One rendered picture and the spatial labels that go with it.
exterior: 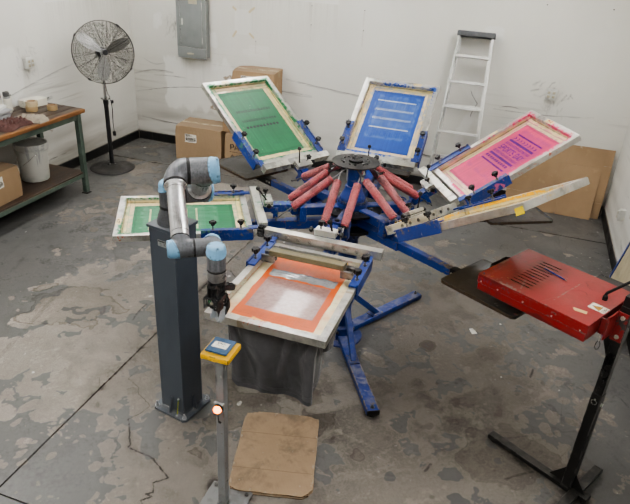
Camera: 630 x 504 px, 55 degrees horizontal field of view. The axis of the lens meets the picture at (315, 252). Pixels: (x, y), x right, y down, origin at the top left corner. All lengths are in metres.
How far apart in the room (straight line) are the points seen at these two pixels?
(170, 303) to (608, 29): 5.08
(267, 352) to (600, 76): 4.96
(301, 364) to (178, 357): 0.87
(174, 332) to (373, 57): 4.50
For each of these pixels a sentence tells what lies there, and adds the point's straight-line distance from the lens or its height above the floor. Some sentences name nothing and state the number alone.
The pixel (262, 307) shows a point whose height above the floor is 0.96.
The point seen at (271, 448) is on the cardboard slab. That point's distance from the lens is 3.52.
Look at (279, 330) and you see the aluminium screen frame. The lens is 2.69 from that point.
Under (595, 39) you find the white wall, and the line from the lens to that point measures 6.86.
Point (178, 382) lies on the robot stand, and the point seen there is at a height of 0.24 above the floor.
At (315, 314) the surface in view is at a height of 0.96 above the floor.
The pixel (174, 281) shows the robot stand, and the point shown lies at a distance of 3.21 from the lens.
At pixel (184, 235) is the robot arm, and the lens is 2.46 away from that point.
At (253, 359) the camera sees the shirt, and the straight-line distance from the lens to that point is 2.98.
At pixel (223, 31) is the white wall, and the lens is 7.66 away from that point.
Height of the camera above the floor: 2.53
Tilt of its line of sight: 27 degrees down
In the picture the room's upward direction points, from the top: 4 degrees clockwise
